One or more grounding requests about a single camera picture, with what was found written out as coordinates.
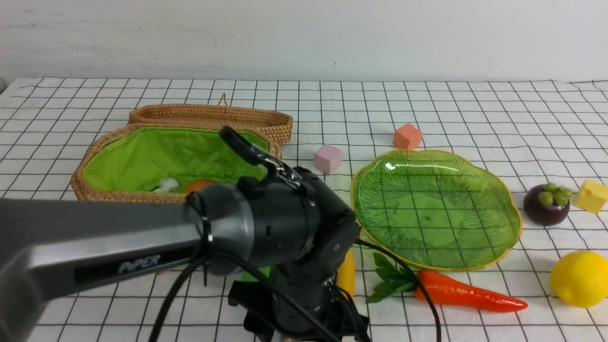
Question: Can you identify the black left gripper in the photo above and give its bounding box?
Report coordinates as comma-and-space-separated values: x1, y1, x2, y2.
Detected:
228, 166, 371, 342

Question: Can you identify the yellow plastic banana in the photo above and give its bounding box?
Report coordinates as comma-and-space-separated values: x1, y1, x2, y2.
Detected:
336, 248, 356, 297

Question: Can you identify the orange plastic tomato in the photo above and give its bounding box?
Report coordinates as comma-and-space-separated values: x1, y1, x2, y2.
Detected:
183, 178, 215, 193

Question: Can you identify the orange plastic carrot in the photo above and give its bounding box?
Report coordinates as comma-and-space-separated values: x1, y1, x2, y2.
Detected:
367, 253, 528, 313

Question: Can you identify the dark purple mangosteen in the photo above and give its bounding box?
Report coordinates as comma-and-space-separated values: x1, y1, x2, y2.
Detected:
523, 183, 572, 227

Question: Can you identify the yellow plastic lemon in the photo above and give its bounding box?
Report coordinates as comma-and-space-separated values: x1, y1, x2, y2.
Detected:
550, 250, 608, 309

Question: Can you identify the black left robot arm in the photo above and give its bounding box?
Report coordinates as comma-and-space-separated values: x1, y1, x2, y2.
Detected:
1, 167, 368, 342

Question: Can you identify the green foam cube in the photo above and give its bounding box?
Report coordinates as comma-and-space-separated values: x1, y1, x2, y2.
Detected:
241, 266, 271, 282

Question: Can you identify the pink foam cube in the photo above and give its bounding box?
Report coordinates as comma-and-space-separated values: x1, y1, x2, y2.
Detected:
313, 144, 342, 174

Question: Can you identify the woven rattan basket lid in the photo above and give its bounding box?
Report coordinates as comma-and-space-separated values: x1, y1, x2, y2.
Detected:
129, 94, 293, 144

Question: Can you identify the green glass leaf plate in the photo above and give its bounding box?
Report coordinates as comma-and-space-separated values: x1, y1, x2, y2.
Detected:
350, 150, 523, 271

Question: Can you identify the orange foam cube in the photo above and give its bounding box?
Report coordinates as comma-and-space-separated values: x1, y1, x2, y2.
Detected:
392, 123, 423, 150

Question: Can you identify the woven rattan basket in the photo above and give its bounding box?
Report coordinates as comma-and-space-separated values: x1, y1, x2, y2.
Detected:
70, 123, 266, 203

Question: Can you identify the white checkered tablecloth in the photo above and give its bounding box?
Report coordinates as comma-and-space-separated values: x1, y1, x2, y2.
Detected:
0, 77, 608, 342

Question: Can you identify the yellow foam cube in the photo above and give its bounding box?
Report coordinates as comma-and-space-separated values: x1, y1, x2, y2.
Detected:
573, 179, 608, 214

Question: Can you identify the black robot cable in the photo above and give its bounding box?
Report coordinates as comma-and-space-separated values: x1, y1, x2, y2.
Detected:
147, 126, 442, 342

